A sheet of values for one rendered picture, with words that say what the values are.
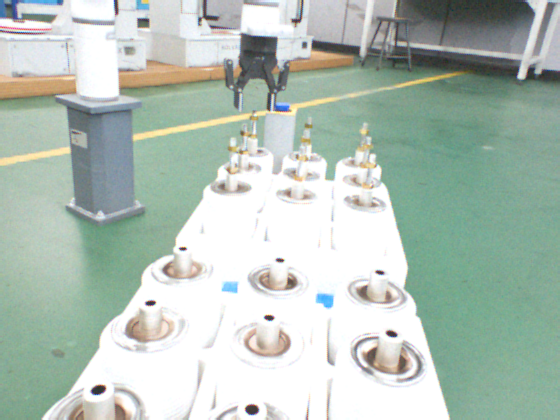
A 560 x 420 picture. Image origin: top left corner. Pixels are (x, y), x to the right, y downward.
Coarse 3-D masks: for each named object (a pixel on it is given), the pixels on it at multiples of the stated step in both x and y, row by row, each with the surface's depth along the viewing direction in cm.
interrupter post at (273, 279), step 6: (276, 258) 60; (282, 258) 60; (276, 264) 59; (282, 264) 59; (288, 264) 60; (270, 270) 60; (276, 270) 59; (282, 270) 59; (270, 276) 60; (276, 276) 60; (282, 276) 60; (270, 282) 60; (276, 282) 60; (282, 282) 60
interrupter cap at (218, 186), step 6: (216, 180) 91; (222, 180) 91; (240, 180) 92; (210, 186) 88; (216, 186) 88; (222, 186) 90; (240, 186) 90; (246, 186) 90; (216, 192) 86; (222, 192) 86; (228, 192) 86; (234, 192) 87; (240, 192) 87; (246, 192) 87
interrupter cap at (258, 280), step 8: (256, 272) 62; (264, 272) 62; (288, 272) 63; (296, 272) 63; (248, 280) 60; (256, 280) 60; (264, 280) 61; (288, 280) 62; (296, 280) 61; (304, 280) 61; (256, 288) 59; (264, 288) 59; (272, 288) 59; (280, 288) 60; (288, 288) 60; (296, 288) 59; (304, 288) 59; (264, 296) 58; (272, 296) 58; (280, 296) 58; (288, 296) 58; (296, 296) 58
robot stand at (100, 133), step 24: (72, 96) 124; (120, 96) 129; (72, 120) 123; (96, 120) 120; (120, 120) 124; (72, 144) 126; (96, 144) 122; (120, 144) 126; (72, 168) 129; (96, 168) 124; (120, 168) 128; (96, 192) 126; (120, 192) 130; (96, 216) 128; (120, 216) 131
